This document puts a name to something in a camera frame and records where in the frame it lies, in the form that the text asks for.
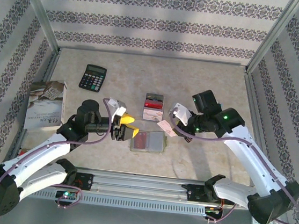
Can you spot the red VIP card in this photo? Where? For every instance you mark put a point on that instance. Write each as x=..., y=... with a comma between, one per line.
x=140, y=140

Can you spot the pale pink card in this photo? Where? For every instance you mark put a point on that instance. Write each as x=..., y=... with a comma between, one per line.
x=165, y=126

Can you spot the clear plastic card case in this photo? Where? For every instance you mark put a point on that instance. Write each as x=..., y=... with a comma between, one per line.
x=159, y=143

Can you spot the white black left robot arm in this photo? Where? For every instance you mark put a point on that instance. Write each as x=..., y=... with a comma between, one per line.
x=41, y=156

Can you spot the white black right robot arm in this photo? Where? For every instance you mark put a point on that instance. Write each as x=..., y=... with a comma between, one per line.
x=262, y=168

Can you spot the white card with pink pattern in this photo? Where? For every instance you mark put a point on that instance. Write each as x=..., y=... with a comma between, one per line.
x=151, y=115

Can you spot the black desktop calculator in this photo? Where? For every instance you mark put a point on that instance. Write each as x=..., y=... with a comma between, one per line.
x=92, y=78

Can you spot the white paperback book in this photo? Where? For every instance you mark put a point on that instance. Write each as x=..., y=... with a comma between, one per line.
x=45, y=97

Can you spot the small controller board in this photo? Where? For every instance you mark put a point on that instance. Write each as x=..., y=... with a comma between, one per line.
x=212, y=211
x=65, y=195

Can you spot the aluminium side rail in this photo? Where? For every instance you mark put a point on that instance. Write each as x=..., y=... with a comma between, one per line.
x=50, y=65
x=254, y=102

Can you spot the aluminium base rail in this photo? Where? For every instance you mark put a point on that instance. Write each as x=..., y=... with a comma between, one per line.
x=141, y=186

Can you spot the aluminium cross rail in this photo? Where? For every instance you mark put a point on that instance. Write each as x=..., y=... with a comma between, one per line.
x=156, y=56

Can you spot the aluminium frame post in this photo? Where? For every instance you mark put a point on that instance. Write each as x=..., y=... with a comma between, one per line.
x=274, y=37
x=39, y=10

